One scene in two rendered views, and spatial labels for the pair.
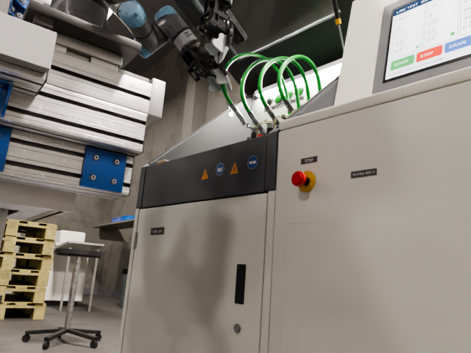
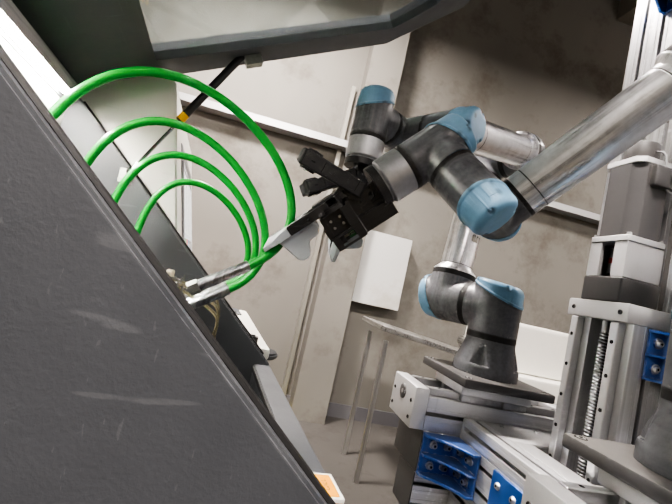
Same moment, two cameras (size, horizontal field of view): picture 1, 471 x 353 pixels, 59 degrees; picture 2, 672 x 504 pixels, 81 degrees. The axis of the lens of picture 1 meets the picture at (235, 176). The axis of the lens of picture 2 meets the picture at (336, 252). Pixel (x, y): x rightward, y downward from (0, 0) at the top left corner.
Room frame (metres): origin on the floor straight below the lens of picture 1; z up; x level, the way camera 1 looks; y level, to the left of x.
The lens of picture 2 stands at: (1.88, 0.41, 1.17)
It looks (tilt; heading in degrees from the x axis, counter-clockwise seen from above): 4 degrees up; 205
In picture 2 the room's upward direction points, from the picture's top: 13 degrees clockwise
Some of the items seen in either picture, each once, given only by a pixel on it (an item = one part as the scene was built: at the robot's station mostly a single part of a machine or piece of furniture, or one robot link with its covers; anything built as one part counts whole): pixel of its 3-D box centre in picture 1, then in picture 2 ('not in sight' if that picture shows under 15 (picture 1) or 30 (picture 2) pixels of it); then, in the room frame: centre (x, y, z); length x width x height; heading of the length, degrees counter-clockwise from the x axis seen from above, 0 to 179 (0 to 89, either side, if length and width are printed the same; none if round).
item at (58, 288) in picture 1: (62, 267); not in sight; (6.31, 2.47, 0.52); 2.20 x 0.56 x 1.04; 35
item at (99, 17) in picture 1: (78, 24); (487, 353); (0.82, 0.37, 1.09); 0.15 x 0.15 x 0.10
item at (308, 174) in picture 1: (301, 179); not in sight; (0.95, -0.16, 0.80); 0.05 x 0.04 x 0.05; 42
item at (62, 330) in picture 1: (71, 295); not in sight; (3.30, 1.18, 0.34); 0.57 x 0.54 x 0.68; 120
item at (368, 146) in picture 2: not in sight; (363, 152); (1.17, 0.09, 1.45); 0.08 x 0.08 x 0.05
